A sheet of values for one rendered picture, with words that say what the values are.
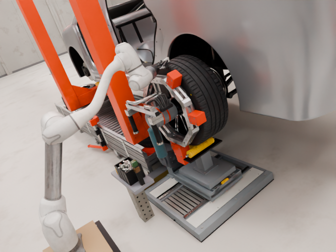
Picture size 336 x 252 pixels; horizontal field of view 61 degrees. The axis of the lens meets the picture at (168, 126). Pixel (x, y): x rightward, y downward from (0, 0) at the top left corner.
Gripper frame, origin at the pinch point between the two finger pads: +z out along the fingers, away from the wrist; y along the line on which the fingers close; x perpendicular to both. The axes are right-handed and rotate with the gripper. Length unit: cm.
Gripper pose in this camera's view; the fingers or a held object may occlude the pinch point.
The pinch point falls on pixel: (166, 60)
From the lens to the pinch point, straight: 203.4
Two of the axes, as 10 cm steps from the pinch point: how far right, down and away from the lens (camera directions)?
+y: 8.5, 0.2, -5.3
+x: -2.6, -8.6, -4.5
